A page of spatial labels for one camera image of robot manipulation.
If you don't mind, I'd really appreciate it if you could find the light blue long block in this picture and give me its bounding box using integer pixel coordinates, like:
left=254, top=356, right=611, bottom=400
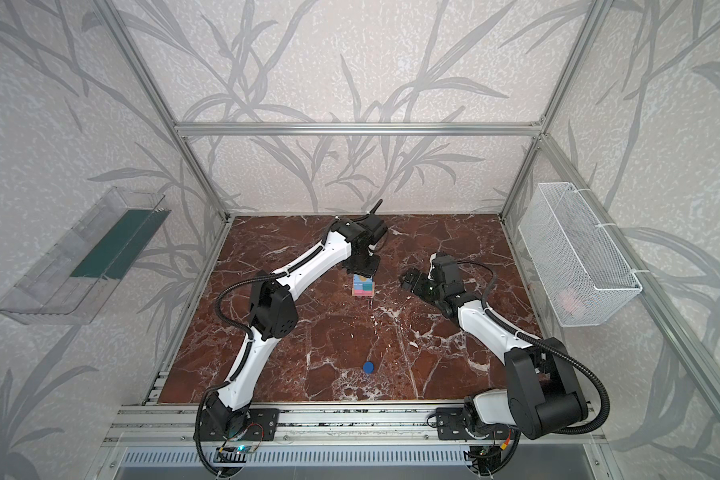
left=353, top=275, right=374, bottom=289

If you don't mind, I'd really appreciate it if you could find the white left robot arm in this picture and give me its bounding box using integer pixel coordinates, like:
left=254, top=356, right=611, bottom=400
left=193, top=211, right=388, bottom=444

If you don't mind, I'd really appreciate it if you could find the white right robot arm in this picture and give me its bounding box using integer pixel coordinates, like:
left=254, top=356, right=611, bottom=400
left=400, top=252, right=611, bottom=439

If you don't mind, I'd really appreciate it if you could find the pink object in basket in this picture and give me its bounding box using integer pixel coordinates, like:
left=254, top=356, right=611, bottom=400
left=558, top=289, right=586, bottom=318

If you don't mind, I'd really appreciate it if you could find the white wire mesh basket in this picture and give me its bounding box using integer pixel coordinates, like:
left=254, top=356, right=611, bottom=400
left=518, top=182, right=642, bottom=327

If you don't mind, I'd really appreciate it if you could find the aluminium enclosure frame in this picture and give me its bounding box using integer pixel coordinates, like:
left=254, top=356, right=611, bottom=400
left=93, top=1, right=720, bottom=422

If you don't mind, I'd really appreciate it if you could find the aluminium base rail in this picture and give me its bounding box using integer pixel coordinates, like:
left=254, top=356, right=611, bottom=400
left=101, top=400, right=607, bottom=448

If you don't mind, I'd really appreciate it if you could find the clear plastic wall tray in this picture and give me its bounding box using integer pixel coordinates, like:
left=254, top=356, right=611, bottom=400
left=0, top=187, right=171, bottom=325

